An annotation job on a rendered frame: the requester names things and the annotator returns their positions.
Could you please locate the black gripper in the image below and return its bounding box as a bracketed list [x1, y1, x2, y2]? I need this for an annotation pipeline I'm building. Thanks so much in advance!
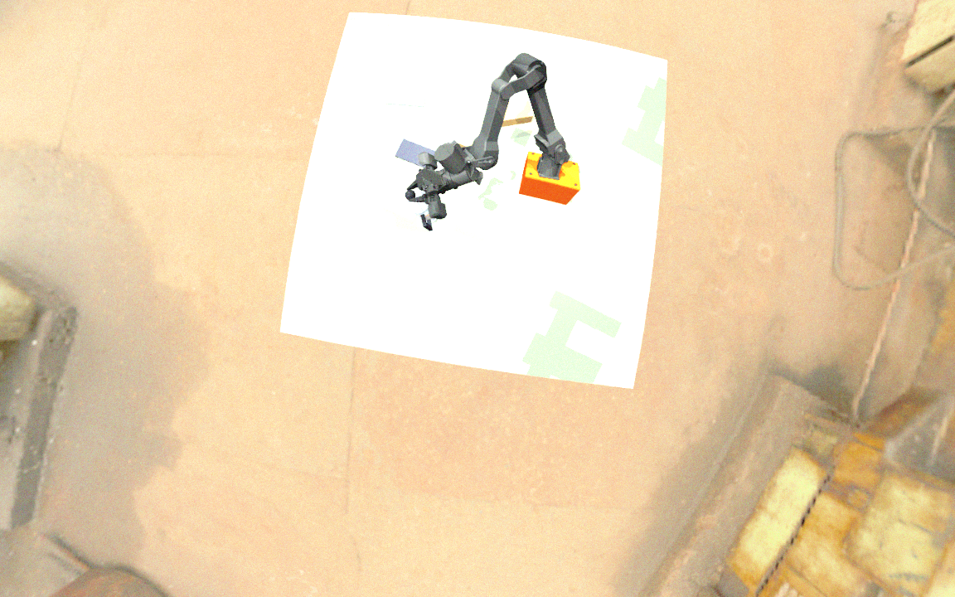
[406, 153, 458, 220]

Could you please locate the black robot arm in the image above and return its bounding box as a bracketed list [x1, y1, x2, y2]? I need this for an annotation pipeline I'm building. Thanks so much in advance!
[416, 52, 570, 196]

